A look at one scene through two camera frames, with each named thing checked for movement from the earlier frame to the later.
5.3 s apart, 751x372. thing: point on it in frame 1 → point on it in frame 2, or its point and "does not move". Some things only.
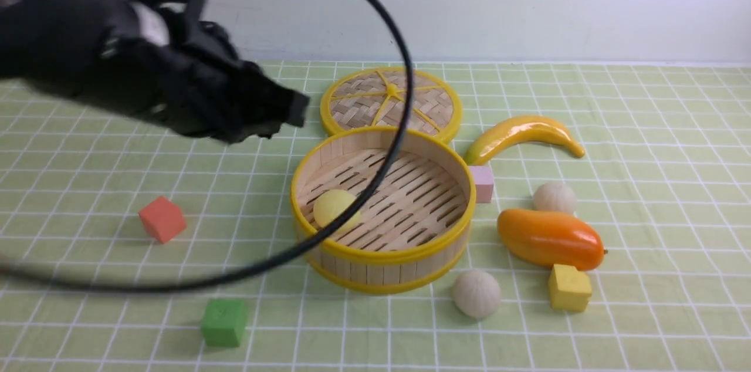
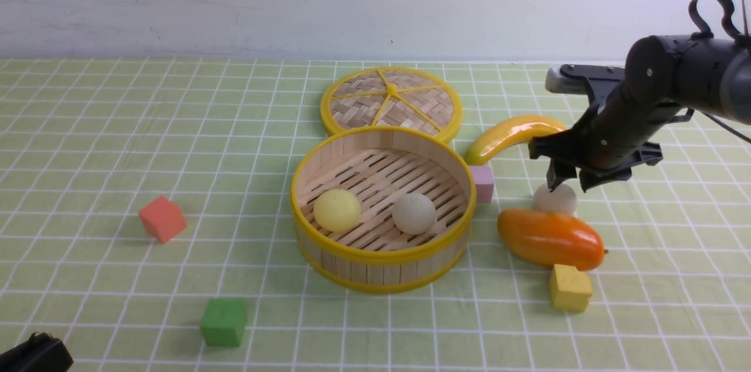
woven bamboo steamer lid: (374, 97) does not move
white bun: (476, 294) → (413, 213)
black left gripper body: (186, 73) → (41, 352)
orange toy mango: (544, 239) does not move
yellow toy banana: (521, 131) does not move
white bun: (553, 196) does not move
